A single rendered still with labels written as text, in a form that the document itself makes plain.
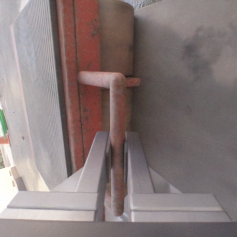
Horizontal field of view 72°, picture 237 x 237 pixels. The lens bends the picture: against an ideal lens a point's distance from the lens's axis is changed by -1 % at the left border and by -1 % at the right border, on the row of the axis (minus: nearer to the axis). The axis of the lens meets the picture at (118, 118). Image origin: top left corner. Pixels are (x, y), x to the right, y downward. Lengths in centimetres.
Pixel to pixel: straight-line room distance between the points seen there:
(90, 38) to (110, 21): 5
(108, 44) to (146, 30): 7
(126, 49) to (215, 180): 19
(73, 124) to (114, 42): 11
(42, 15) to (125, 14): 9
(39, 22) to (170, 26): 14
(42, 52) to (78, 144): 10
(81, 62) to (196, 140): 16
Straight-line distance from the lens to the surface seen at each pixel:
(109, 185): 27
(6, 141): 417
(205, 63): 20
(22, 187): 310
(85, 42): 17
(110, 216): 51
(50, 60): 18
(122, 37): 22
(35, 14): 22
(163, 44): 23
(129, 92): 24
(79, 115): 17
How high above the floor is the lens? 20
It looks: 37 degrees down
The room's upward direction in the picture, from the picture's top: 104 degrees counter-clockwise
